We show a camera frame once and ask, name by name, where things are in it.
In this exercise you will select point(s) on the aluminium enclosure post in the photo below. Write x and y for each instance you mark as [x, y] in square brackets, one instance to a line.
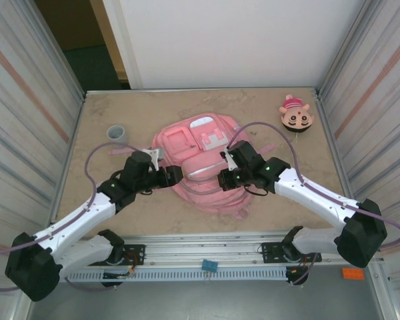
[53, 46]
[348, 46]

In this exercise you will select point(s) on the blue binder clip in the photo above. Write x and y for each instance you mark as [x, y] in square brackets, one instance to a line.
[210, 265]

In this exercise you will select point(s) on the tan door frame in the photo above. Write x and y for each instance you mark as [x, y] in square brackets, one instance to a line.
[108, 36]

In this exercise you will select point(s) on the aluminium mounting rail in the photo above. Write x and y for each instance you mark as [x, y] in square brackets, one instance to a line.
[203, 246]

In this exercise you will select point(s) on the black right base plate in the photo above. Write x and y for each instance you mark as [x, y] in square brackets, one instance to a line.
[270, 248]

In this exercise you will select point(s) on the plush doll head toy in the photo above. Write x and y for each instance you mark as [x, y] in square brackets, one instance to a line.
[296, 116]

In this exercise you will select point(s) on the orange toy brick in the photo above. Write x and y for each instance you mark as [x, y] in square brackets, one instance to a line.
[352, 273]

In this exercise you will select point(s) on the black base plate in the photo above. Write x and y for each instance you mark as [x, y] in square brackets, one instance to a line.
[135, 248]
[270, 248]

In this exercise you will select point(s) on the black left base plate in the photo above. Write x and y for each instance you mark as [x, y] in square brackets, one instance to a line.
[135, 248]

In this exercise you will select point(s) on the pink student backpack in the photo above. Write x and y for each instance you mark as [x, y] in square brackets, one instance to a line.
[193, 193]

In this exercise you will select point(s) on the grey metal lower shelf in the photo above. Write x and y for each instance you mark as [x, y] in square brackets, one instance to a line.
[203, 300]

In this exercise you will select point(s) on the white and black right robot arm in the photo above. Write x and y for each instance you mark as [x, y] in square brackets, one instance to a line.
[310, 193]

